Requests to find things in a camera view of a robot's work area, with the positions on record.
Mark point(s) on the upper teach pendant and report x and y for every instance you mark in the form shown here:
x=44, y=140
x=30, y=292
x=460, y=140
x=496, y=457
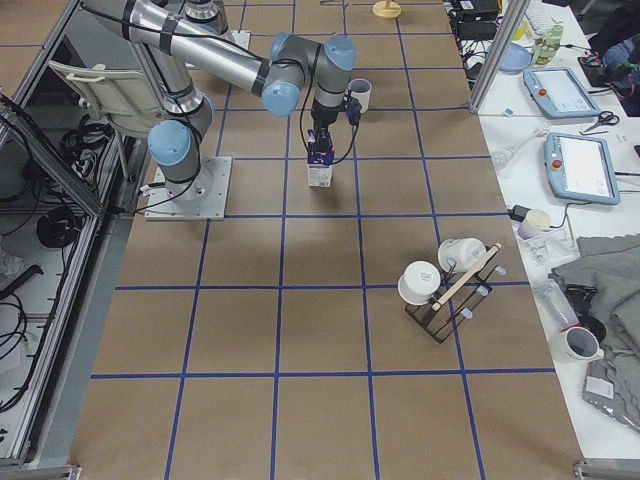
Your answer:
x=559, y=93

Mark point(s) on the white plastic chair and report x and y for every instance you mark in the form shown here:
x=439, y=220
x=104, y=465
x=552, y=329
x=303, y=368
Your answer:
x=123, y=97

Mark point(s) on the lower teach pendant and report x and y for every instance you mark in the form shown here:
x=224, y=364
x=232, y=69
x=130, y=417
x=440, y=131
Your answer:
x=580, y=168

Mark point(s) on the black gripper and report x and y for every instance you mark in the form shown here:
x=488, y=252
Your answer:
x=323, y=118

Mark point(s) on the wooden rack handle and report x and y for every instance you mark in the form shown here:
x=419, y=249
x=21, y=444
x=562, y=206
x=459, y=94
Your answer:
x=471, y=272

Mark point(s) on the black scissors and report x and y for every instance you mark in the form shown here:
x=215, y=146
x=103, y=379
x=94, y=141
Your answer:
x=605, y=118

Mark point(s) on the blue white milk carton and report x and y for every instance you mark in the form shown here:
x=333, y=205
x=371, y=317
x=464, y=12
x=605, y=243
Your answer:
x=320, y=172

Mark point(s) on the blue bowl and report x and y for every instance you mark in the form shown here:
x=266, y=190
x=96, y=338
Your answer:
x=515, y=59

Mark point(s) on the green glass jar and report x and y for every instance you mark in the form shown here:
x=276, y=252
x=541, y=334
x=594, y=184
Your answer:
x=547, y=45

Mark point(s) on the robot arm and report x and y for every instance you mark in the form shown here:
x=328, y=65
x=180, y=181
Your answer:
x=298, y=70
x=209, y=14

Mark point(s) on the aluminium frame post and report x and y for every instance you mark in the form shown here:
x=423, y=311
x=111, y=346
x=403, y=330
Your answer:
x=513, y=16

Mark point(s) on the grey cloth pile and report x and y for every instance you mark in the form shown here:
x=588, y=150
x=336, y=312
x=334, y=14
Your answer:
x=611, y=265

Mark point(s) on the lavender cup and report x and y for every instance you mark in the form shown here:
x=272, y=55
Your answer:
x=535, y=222

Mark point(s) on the white mug red rim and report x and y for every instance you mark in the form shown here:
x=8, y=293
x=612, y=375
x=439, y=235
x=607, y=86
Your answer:
x=574, y=344

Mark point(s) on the black power adapter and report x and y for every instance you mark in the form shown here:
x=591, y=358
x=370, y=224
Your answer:
x=518, y=213

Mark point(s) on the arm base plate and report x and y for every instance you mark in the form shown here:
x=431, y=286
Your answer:
x=238, y=37
x=206, y=198

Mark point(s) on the teach pendant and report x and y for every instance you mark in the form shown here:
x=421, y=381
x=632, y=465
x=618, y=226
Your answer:
x=580, y=168
x=559, y=93

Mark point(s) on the clear plastic bag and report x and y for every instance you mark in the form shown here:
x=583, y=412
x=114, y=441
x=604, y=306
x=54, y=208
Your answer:
x=552, y=298

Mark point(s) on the black wire mug rack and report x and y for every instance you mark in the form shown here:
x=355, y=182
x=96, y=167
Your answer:
x=442, y=324

